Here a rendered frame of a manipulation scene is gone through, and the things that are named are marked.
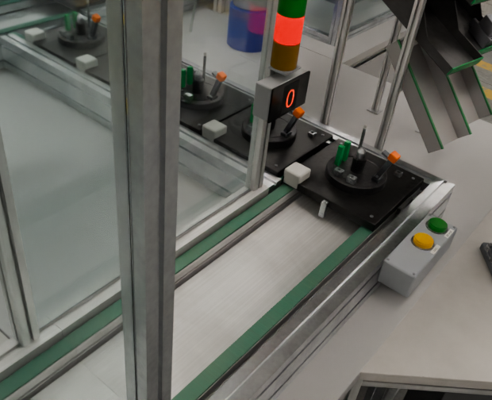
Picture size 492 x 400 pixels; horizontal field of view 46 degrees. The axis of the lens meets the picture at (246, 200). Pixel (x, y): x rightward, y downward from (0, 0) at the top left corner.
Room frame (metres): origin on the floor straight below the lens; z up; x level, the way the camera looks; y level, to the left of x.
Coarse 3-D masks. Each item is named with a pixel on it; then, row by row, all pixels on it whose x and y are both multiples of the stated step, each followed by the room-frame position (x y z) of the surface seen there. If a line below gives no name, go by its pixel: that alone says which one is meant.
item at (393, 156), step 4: (384, 152) 1.06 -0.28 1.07; (388, 152) 1.07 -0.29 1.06; (392, 152) 1.06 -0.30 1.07; (396, 152) 1.06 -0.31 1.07; (388, 156) 1.05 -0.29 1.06; (392, 156) 1.05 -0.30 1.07; (396, 156) 1.05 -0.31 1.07; (400, 156) 1.05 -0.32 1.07; (388, 160) 1.05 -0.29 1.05; (392, 160) 1.05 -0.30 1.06; (396, 160) 1.04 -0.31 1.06; (384, 164) 1.06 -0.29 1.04; (388, 164) 1.05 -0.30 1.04; (380, 168) 1.06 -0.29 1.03; (384, 168) 1.06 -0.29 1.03; (380, 172) 1.06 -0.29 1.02; (384, 172) 1.06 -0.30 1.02; (376, 176) 1.06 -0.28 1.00; (380, 176) 1.06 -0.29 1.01
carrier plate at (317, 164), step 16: (336, 144) 1.23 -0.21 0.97; (320, 160) 1.15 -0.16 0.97; (384, 160) 1.19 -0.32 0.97; (320, 176) 1.08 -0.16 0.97; (416, 176) 1.13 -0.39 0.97; (304, 192) 1.03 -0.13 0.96; (320, 192) 1.02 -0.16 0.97; (336, 192) 1.03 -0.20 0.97; (384, 192) 1.05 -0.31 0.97; (400, 192) 1.06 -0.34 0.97; (336, 208) 0.98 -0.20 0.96; (352, 208) 0.98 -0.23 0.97; (368, 208) 0.99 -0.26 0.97; (384, 208) 0.99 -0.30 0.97; (368, 224) 0.94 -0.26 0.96
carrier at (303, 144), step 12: (276, 120) 1.28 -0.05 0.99; (288, 120) 1.29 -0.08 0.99; (300, 120) 1.33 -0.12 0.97; (276, 132) 1.22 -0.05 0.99; (300, 132) 1.27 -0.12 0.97; (324, 132) 1.28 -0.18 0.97; (276, 144) 1.18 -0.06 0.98; (288, 144) 1.20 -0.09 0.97; (300, 144) 1.21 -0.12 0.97; (312, 144) 1.22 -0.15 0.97; (324, 144) 1.24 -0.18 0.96; (276, 156) 1.14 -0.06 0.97; (288, 156) 1.15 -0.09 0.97; (300, 156) 1.16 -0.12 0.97; (264, 168) 1.10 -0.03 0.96; (276, 168) 1.09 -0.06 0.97
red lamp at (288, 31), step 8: (280, 16) 0.99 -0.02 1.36; (304, 16) 1.01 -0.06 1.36; (280, 24) 0.99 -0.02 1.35; (288, 24) 0.99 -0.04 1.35; (296, 24) 0.99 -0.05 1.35; (280, 32) 0.99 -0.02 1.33; (288, 32) 0.99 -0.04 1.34; (296, 32) 0.99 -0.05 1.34; (280, 40) 0.99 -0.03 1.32; (288, 40) 0.99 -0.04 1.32; (296, 40) 0.99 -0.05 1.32
